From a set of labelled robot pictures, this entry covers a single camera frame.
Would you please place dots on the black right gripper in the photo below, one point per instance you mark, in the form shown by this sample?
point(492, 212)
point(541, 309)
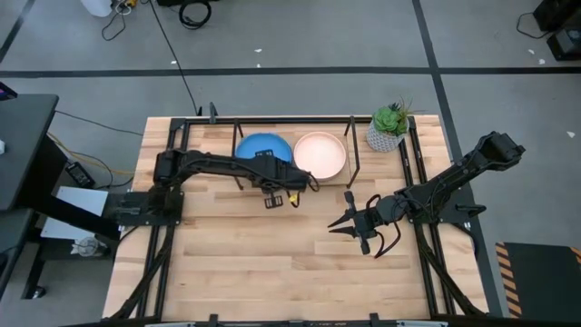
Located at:
point(368, 222)

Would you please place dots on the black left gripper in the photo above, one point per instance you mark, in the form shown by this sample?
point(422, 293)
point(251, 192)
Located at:
point(270, 177)

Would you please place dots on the peach plate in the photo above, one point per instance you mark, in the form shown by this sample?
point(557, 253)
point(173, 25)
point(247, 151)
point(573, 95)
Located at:
point(320, 154)

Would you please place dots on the blue plate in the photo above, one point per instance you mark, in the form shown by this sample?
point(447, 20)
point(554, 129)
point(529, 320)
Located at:
point(249, 144)

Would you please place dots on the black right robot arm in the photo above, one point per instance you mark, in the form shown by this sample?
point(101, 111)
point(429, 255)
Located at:
point(454, 181)

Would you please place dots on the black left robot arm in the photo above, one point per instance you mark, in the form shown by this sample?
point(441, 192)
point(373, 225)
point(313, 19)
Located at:
point(213, 164)

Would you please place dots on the wooden shelf with black legs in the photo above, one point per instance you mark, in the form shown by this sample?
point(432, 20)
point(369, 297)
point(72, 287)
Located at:
point(344, 181)

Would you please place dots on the yellow tag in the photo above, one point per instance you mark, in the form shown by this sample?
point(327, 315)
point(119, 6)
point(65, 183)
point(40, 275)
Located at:
point(293, 198)

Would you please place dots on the succulent in white pot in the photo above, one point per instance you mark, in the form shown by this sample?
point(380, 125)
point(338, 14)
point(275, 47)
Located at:
point(386, 131)

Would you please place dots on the black mat with hazard stripes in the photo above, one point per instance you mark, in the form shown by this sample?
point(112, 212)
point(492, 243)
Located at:
point(540, 277)

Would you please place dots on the black power adapter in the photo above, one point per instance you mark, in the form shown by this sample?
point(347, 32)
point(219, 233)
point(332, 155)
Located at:
point(81, 175)

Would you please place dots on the white sheet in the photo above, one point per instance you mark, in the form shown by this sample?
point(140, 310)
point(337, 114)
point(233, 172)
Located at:
point(81, 200)

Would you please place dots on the white container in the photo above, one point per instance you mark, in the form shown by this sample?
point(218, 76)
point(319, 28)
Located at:
point(96, 6)

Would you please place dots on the black desk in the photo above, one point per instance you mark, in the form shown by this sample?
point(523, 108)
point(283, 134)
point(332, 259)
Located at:
point(22, 136)

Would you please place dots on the black equipment box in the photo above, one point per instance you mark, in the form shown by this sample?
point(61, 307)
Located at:
point(567, 45)

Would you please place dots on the black equipment case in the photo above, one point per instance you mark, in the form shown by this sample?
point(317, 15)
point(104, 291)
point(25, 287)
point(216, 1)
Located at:
point(558, 13)

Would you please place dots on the dark device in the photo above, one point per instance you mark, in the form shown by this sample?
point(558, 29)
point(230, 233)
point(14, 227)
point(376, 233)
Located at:
point(5, 93)

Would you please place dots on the black metal table frame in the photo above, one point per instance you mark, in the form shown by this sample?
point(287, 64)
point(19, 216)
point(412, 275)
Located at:
point(295, 120)

